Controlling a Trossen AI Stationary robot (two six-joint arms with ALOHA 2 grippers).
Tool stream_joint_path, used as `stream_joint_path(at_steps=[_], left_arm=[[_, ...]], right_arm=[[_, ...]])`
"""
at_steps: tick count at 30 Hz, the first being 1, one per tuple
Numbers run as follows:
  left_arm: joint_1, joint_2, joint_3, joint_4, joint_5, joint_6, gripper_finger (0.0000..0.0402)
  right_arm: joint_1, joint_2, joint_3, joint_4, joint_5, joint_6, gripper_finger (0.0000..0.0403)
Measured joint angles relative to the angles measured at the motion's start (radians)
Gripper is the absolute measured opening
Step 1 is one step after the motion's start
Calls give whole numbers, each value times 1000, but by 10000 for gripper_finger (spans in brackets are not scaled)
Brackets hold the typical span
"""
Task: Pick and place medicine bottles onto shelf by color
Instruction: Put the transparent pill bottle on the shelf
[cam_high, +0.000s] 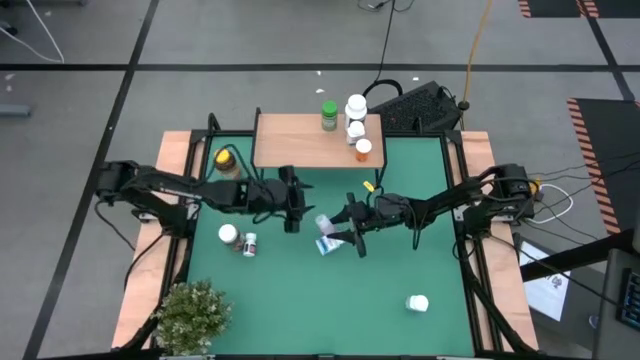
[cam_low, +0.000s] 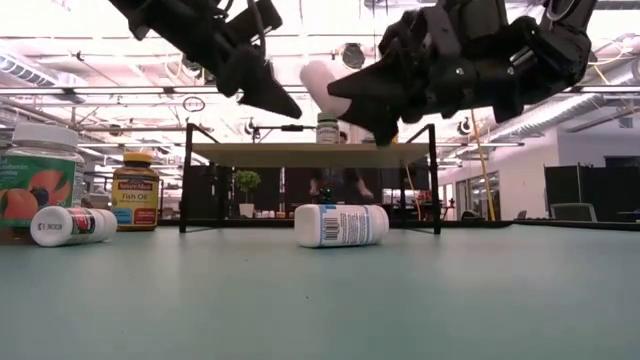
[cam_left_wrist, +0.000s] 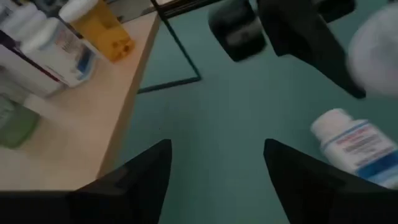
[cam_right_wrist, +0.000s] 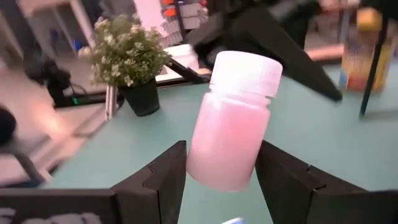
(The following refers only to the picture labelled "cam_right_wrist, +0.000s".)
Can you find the potted green plant black pot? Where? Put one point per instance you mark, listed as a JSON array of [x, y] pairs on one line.
[[127, 53]]

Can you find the wooden shelf black legs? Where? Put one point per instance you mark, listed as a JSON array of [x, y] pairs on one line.
[[373, 72]]

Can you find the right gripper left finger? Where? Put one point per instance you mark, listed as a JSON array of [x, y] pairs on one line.
[[155, 193]]

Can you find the small white medicine bottle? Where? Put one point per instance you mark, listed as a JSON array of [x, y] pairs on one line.
[[230, 130]]

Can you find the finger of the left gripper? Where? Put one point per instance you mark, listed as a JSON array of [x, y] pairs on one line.
[[280, 40]]

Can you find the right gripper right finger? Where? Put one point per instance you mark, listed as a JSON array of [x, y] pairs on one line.
[[295, 193]]

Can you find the amber fish oil bottle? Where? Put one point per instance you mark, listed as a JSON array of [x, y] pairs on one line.
[[354, 62]]

